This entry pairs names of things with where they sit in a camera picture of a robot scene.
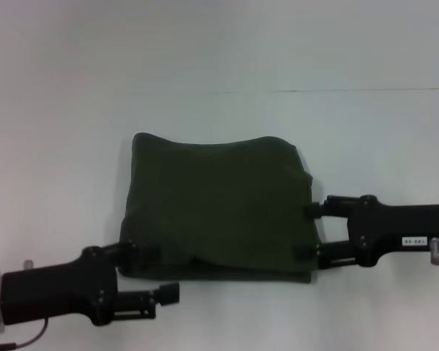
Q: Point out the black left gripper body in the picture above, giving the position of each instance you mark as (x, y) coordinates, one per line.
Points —
(55, 292)

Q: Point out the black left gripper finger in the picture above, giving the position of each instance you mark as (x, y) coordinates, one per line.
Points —
(135, 252)
(142, 298)

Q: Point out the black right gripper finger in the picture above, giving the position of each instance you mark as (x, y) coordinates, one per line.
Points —
(329, 252)
(333, 206)

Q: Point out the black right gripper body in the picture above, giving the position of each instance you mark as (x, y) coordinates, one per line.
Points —
(398, 228)

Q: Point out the dark green FREE t-shirt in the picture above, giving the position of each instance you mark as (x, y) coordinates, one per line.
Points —
(219, 204)

